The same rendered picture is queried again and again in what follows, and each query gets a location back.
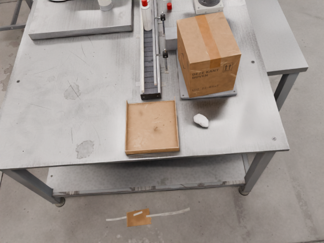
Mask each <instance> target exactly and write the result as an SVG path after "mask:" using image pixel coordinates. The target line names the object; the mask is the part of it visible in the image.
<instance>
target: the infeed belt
mask: <svg viewBox="0 0 324 243"><path fill-rule="evenodd" d="M153 5H154V0H153ZM154 17H155V11H154ZM154 28H155V21H154ZM155 40H156V33H155ZM155 52H156V44H155ZM156 65H157V57H156ZM156 76H157V67H156ZM142 94H143V95H148V94H158V78H157V85H154V64H153V36H152V30H151V31H145V30H144V93H142Z"/></svg>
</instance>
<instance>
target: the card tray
mask: <svg viewBox="0 0 324 243"><path fill-rule="evenodd" d="M171 151H179V141H178V129H177V117H176V99H175V100H169V101H157V102H145V103H132V104H128V102H127V100H126V121H125V153H126V155H130V154H144V153H158V152H171Z"/></svg>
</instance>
